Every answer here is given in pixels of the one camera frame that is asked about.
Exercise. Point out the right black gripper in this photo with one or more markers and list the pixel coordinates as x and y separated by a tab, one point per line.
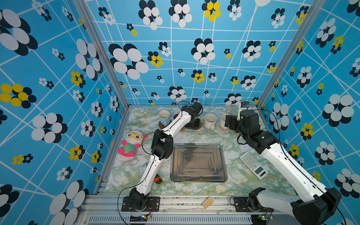
234	120

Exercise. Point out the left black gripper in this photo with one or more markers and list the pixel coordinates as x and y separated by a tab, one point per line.
198	121

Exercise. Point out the white mug back row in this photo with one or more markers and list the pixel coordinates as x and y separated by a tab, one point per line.
222	122

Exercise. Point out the multicolour woven round coaster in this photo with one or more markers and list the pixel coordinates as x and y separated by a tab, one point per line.
222	129

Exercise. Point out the light blue mug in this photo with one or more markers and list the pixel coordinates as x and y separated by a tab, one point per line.
164	117

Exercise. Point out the dark brown round coaster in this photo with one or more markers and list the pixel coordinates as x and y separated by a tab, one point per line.
163	127

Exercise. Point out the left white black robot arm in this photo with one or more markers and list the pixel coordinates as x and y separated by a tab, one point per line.
161	149

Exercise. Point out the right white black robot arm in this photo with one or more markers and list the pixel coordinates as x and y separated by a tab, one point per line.
313	203

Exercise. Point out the metal tray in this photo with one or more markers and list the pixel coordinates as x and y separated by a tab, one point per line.
198	163

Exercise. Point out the white calculator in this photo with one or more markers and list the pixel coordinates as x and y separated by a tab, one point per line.
258	170

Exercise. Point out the plush toy white pink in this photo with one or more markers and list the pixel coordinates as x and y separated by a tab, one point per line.
132	142

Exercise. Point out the small wooden block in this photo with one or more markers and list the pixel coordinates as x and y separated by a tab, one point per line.
207	202

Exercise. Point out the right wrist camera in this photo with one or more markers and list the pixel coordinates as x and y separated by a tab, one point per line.
243	106

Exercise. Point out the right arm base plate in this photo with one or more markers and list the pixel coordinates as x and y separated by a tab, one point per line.
242	204

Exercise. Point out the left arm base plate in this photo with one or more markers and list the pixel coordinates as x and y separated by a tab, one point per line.
150	204

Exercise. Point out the aluminium front rail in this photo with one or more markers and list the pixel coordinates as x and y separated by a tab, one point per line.
175	210

